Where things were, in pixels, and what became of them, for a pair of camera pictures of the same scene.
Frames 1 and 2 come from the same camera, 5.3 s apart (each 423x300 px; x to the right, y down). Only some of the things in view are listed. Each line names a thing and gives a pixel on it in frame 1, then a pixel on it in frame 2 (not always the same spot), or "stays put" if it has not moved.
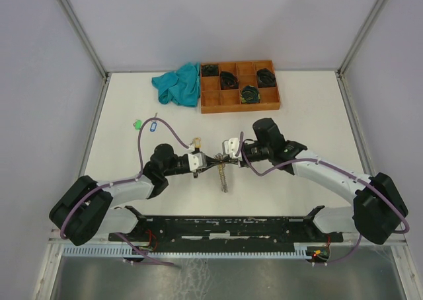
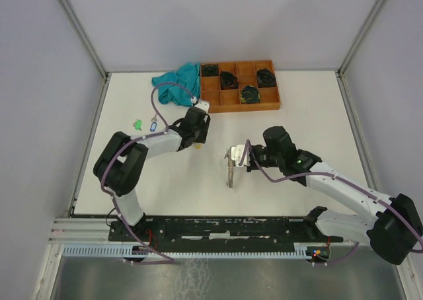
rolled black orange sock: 229,80 stays put
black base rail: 227,231 stays put
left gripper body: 195,174 to 200,133
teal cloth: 181,87 stays put
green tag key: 137,124 stays put
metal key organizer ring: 221,168 to 230,169
